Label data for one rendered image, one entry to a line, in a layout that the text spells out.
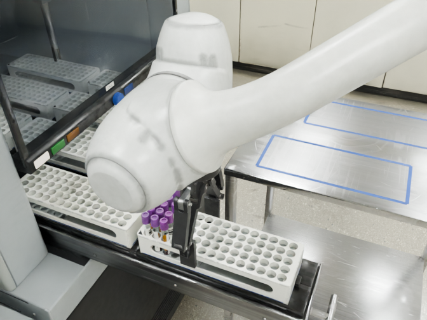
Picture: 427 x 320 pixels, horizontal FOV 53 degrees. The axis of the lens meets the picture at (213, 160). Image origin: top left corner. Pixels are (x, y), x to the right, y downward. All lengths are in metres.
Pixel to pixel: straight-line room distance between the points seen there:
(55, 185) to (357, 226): 1.48
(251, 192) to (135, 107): 1.77
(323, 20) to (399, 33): 2.53
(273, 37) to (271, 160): 2.11
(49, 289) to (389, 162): 0.81
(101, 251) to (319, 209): 1.42
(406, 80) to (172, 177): 2.71
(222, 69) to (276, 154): 0.54
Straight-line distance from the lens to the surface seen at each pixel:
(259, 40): 3.14
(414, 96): 3.17
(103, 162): 0.42
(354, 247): 1.62
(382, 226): 2.13
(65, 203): 0.91
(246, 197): 2.14
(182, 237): 0.70
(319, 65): 0.42
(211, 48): 0.54
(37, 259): 0.98
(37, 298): 0.94
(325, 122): 1.21
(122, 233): 0.84
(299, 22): 3.02
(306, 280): 0.81
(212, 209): 0.82
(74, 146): 1.08
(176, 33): 0.54
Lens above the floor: 1.46
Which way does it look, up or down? 38 degrees down
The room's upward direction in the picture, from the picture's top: 1 degrees counter-clockwise
